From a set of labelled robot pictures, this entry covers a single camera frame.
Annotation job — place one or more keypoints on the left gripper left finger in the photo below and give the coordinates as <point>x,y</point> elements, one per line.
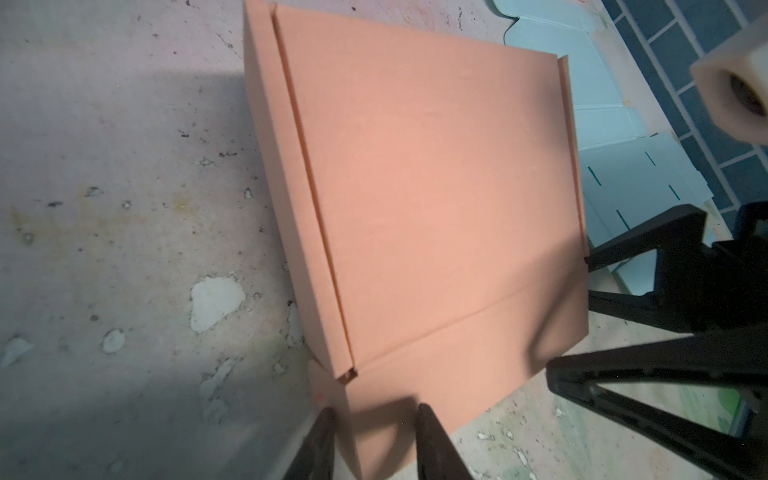
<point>315,458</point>

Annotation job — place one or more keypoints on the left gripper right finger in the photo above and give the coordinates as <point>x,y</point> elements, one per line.
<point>437,458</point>

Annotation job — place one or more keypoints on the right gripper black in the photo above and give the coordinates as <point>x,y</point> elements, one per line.
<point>732,282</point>

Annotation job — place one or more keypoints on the pink cardboard box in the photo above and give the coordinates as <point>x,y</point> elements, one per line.
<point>427,193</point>

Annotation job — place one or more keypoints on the light blue cardboard box blank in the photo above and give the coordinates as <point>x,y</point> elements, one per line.
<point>628,175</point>

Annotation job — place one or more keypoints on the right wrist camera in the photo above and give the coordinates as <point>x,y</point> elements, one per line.
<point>732,81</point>

